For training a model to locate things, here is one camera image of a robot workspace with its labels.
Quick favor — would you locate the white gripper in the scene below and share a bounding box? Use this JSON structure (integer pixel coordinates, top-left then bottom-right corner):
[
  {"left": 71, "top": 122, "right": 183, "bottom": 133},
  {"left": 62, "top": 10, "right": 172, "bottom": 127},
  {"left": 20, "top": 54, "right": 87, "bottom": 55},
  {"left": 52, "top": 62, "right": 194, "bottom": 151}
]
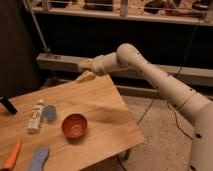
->
[{"left": 76, "top": 55, "right": 106, "bottom": 83}]

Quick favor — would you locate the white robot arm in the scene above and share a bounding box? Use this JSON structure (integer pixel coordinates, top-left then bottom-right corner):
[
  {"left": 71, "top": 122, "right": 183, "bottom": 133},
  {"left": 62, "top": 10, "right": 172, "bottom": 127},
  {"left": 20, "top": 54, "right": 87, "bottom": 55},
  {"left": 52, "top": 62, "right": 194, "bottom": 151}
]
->
[{"left": 78, "top": 43, "right": 213, "bottom": 171}]

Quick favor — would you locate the metal stand rod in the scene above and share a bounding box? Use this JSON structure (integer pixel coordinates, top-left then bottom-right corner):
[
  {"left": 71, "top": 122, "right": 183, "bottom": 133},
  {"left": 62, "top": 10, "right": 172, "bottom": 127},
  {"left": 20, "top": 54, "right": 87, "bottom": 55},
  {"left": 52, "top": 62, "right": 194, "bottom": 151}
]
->
[{"left": 25, "top": 0, "right": 51, "bottom": 57}]

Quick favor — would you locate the white glue bottle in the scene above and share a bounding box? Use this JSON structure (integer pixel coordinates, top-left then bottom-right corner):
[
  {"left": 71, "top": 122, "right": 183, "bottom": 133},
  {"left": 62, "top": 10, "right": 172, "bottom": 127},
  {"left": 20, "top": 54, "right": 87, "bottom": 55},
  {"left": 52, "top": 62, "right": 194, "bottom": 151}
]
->
[{"left": 27, "top": 99, "right": 44, "bottom": 134}]

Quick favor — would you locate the black remote control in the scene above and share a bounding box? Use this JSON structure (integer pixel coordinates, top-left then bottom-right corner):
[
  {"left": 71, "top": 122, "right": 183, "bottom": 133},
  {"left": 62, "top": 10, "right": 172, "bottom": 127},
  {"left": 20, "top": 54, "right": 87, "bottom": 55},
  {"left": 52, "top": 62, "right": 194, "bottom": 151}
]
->
[{"left": 0, "top": 96, "right": 17, "bottom": 115}]

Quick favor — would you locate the blue sponge block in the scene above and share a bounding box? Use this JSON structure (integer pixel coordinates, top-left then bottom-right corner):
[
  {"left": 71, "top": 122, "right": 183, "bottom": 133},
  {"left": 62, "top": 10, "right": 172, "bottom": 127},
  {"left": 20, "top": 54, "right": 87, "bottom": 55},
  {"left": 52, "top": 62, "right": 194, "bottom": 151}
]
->
[{"left": 28, "top": 147, "right": 49, "bottom": 171}]

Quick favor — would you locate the black power cable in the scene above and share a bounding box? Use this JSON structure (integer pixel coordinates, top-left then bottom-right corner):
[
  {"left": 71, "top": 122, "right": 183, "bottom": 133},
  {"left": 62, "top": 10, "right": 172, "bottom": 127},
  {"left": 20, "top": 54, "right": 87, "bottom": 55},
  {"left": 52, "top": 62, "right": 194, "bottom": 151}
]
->
[{"left": 137, "top": 19, "right": 201, "bottom": 140}]

